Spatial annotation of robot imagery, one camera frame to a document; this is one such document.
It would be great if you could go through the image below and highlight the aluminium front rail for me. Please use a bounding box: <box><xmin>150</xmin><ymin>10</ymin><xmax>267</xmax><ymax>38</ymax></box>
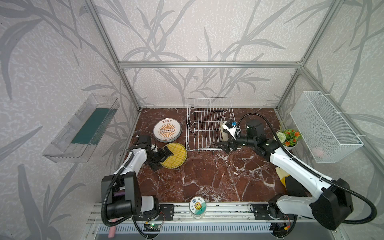
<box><xmin>86</xmin><ymin>201</ymin><xmax>340</xmax><ymax>225</ymax></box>

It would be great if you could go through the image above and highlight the yellow black rubber glove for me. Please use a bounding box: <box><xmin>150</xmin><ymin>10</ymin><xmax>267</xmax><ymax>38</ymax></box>
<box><xmin>276</xmin><ymin>167</ymin><xmax>312</xmax><ymax>197</ymax></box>

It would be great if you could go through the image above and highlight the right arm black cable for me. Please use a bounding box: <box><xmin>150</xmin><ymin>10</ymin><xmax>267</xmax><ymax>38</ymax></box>
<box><xmin>233</xmin><ymin>112</ymin><xmax>378</xmax><ymax>225</ymax></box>

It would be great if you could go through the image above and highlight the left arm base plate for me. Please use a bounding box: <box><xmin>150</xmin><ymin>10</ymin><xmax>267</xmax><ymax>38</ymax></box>
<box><xmin>134</xmin><ymin>204</ymin><xmax>175</xmax><ymax>221</ymax></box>

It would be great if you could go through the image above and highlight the white wire dish rack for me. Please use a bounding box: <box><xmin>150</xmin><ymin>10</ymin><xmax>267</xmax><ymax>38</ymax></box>
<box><xmin>186</xmin><ymin>97</ymin><xmax>235</xmax><ymax>152</ymax></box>

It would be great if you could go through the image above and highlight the white mesh wall basket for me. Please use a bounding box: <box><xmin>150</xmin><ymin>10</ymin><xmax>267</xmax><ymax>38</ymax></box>
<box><xmin>290</xmin><ymin>91</ymin><xmax>364</xmax><ymax>164</ymax></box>

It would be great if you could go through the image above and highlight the green sponge mat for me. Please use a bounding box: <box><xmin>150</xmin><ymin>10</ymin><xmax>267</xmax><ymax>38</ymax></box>
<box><xmin>71</xmin><ymin>108</ymin><xmax>117</xmax><ymax>145</ymax></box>

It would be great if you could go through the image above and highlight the tan woven plate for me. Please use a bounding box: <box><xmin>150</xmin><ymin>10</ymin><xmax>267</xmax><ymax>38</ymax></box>
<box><xmin>220</xmin><ymin>122</ymin><xmax>229</xmax><ymax>142</ymax></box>

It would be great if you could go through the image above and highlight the potted artificial flower plant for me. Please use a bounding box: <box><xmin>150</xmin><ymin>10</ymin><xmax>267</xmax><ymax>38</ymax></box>
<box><xmin>276</xmin><ymin>129</ymin><xmax>302</xmax><ymax>151</ymax></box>

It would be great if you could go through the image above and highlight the green woven plate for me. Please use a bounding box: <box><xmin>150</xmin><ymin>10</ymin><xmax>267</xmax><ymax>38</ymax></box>
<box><xmin>161</xmin><ymin>143</ymin><xmax>187</xmax><ymax>169</ymax></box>

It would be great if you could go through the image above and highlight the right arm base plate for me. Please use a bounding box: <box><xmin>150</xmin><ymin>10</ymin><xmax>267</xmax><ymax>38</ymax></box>
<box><xmin>250</xmin><ymin>203</ymin><xmax>295</xmax><ymax>221</ymax></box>

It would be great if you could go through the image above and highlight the left circuit board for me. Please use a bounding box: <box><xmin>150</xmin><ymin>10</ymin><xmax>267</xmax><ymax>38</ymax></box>
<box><xmin>144</xmin><ymin>222</ymin><xmax>164</xmax><ymax>232</ymax></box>

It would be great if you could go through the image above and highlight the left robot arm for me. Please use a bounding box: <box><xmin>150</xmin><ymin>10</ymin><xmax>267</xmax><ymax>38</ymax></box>
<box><xmin>101</xmin><ymin>135</ymin><xmax>175</xmax><ymax>226</ymax></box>

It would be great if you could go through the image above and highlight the purple pink brush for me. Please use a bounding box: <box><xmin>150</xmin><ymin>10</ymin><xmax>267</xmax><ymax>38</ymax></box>
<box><xmin>108</xmin><ymin>191</ymin><xmax>125</xmax><ymax>239</ymax></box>

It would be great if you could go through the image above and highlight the clear plastic wall shelf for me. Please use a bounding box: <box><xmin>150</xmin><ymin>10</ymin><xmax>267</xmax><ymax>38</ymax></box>
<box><xmin>43</xmin><ymin>94</ymin><xmax>120</xmax><ymax>163</ymax></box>

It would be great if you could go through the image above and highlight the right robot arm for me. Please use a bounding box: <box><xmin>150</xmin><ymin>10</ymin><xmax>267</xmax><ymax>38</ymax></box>
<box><xmin>216</xmin><ymin>120</ymin><xmax>353</xmax><ymax>230</ymax></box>

